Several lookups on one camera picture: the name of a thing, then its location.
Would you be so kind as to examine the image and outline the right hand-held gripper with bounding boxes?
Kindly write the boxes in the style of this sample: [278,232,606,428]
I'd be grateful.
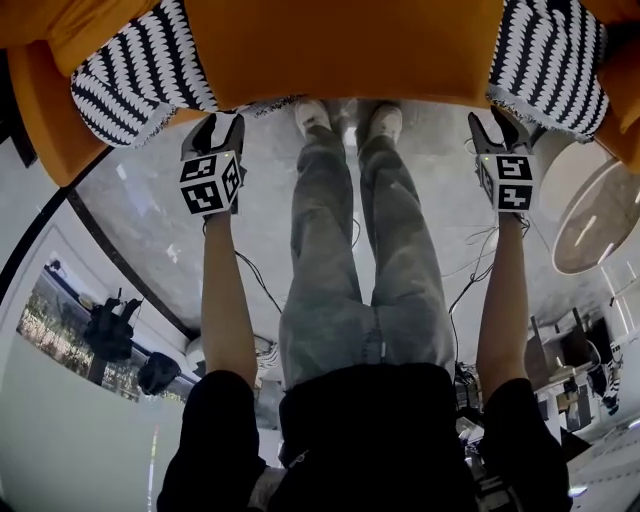
[467,105,539,215]

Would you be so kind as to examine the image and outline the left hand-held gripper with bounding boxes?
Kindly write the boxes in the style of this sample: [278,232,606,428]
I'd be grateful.
[178,113,248,218]

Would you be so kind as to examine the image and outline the black white striped cushion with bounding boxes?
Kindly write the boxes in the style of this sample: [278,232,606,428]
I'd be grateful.
[70,0,217,148]
[485,0,611,144]

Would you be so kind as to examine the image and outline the person's left forearm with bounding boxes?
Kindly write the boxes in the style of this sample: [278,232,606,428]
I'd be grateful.
[199,208,260,387]

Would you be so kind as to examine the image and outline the person's right forearm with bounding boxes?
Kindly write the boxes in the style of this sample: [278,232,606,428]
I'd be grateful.
[474,211,531,397]

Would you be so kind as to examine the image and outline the person's left white shoe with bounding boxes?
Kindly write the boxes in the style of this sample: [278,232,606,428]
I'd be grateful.
[293,98,332,137]

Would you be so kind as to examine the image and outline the person's white shoe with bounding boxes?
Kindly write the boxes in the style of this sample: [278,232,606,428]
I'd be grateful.
[367,101,404,140]
[293,98,332,137]

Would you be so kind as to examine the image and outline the person's right white shoe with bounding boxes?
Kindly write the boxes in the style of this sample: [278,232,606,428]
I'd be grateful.
[367,101,404,140]

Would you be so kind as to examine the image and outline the round white side table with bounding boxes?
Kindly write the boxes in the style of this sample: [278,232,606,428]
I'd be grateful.
[537,127,640,276]

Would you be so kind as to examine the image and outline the orange sofa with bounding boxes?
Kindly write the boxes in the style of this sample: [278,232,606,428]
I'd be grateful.
[0,0,640,189]

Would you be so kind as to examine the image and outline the person's grey jeans legs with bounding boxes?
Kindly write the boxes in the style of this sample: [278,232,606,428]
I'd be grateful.
[277,122,457,391]

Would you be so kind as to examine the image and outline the black bag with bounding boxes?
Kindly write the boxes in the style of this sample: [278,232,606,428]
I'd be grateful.
[136,351,182,397]
[82,287,146,364]

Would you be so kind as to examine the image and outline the striped slipper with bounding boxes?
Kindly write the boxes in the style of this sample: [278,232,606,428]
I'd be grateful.
[253,335,281,371]

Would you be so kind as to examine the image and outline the dark wooden chair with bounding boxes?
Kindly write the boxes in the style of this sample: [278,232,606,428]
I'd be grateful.
[525,306,612,432]

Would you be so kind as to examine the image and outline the person's black shirt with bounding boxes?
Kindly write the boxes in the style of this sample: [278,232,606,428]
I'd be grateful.
[156,362,574,512]

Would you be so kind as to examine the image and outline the black cable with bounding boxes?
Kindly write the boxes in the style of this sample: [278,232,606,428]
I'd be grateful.
[447,219,531,374]
[202,219,284,315]

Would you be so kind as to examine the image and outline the landscape wall picture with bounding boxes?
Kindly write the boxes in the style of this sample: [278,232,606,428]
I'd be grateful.
[16,249,194,404]

